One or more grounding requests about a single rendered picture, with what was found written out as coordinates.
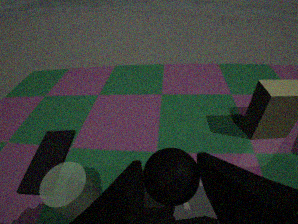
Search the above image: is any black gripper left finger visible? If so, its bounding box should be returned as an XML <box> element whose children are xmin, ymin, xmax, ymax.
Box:
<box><xmin>69</xmin><ymin>160</ymin><xmax>144</xmax><ymax>224</ymax></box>

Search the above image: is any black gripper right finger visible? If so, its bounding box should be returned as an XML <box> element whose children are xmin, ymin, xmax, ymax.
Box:
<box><xmin>197</xmin><ymin>152</ymin><xmax>298</xmax><ymax>224</ymax></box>

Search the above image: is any french press with plunger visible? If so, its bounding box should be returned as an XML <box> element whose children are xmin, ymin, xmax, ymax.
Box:
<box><xmin>142</xmin><ymin>148</ymin><xmax>221</xmax><ymax>224</ymax></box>

